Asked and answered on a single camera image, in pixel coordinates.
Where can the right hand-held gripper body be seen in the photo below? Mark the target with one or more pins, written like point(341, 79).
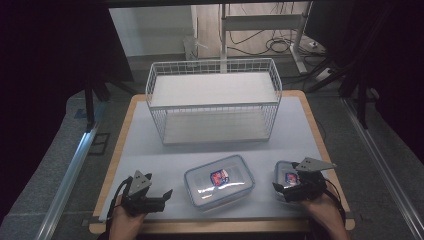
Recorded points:
point(306, 190)

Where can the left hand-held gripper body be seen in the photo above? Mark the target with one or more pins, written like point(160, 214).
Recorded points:
point(138, 203)

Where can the small clear food container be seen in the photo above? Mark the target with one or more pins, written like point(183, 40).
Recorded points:
point(283, 173)

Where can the large clear food container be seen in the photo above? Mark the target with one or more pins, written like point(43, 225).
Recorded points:
point(218, 182)

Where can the person's left hand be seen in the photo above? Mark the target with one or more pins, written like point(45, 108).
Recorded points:
point(123, 225)

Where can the person's right hand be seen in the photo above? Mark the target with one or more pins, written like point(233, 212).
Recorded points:
point(328, 213)

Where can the light grey table mat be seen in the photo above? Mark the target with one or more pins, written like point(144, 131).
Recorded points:
point(166, 156)

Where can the black stand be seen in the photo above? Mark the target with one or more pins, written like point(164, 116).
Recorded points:
point(90, 106)
point(361, 100)

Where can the white power strip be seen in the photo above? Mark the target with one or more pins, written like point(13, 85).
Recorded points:
point(324, 75)

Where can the clear plastic item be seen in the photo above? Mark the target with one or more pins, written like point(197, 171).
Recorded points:
point(191, 48)

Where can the aluminium rail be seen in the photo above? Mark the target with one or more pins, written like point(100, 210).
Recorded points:
point(383, 160)
point(66, 183)

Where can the white metal desk frame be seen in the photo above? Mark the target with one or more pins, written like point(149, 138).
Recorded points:
point(261, 22)

